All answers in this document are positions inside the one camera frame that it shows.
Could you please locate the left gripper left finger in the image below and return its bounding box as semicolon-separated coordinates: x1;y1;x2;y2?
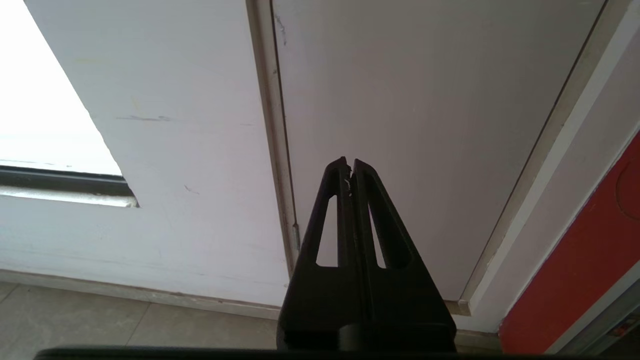
276;156;362;351

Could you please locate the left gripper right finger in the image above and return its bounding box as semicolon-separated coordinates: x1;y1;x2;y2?
352;158;457;351

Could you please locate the red fire hydrant cabinet door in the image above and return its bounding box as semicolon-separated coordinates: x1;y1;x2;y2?
498;131;640;355

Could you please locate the white door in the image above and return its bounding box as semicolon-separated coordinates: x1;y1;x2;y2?
270;0;608;302

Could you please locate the grey baseboard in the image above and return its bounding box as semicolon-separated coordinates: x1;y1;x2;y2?
0;269;282;321

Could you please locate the white door frame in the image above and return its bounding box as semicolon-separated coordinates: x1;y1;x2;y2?
245;0;640;333

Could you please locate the window with black frame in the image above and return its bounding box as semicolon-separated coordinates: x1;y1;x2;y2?
0;0;140;208

